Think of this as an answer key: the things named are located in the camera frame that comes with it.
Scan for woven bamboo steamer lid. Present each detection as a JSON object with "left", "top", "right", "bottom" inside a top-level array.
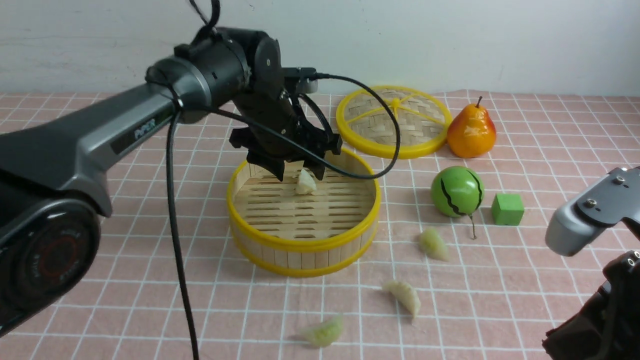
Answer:
[{"left": 335, "top": 85, "right": 453, "bottom": 160}]

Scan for bamboo steamer tray yellow rims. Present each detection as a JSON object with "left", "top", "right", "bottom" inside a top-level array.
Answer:
[{"left": 226, "top": 161, "right": 382, "bottom": 278}]

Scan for pink checkered tablecloth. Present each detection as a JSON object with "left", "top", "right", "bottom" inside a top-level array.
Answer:
[{"left": 1, "top": 89, "right": 639, "bottom": 360}]

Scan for pale green dumpling front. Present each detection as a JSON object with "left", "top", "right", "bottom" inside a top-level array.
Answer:
[{"left": 299, "top": 314, "right": 345, "bottom": 348}]

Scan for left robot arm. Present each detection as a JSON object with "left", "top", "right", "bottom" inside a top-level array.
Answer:
[{"left": 0, "top": 27, "right": 342, "bottom": 336}]

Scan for orange yellow toy pear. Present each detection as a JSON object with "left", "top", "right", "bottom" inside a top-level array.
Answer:
[{"left": 446, "top": 96, "right": 498, "bottom": 158}]

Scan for green foam cube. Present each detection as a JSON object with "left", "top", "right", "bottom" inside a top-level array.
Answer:
[{"left": 491, "top": 193, "right": 525, "bottom": 227}]

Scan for green toy watermelon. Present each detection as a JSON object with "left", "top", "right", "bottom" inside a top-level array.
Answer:
[{"left": 430, "top": 165, "right": 485, "bottom": 240}]

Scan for white dumpling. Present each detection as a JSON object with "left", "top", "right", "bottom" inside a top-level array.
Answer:
[
  {"left": 381, "top": 280, "right": 422, "bottom": 319},
  {"left": 294, "top": 168, "right": 317, "bottom": 196}
]

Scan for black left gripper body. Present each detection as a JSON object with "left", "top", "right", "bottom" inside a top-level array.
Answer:
[{"left": 230, "top": 67, "right": 343, "bottom": 167}]

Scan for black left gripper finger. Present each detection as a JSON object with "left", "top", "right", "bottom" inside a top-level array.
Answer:
[
  {"left": 302, "top": 153, "right": 326, "bottom": 181},
  {"left": 247, "top": 152, "right": 286, "bottom": 182}
]

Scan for pale green dumpling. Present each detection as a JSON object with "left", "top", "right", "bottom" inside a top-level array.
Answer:
[
  {"left": 299, "top": 314, "right": 345, "bottom": 348},
  {"left": 417, "top": 227, "right": 450, "bottom": 262}
]

